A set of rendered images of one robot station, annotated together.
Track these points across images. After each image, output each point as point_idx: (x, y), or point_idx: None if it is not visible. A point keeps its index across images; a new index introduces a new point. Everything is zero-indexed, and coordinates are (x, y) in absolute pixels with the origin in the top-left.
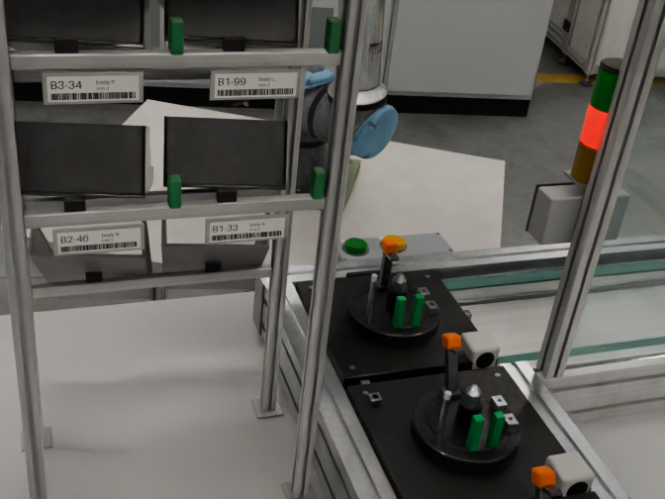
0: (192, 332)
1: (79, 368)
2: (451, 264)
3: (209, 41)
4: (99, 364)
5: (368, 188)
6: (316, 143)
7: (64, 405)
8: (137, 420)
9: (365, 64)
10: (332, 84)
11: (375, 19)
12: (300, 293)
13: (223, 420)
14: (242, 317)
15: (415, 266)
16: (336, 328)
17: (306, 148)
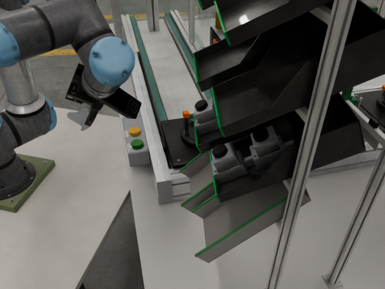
0: (171, 231)
1: (207, 283)
2: (152, 116)
3: None
4: (203, 273)
5: (27, 152)
6: (14, 150)
7: (240, 286)
8: (246, 250)
9: (34, 81)
10: (18, 108)
11: None
12: (182, 164)
13: None
14: (157, 209)
15: (154, 127)
16: None
17: (15, 156)
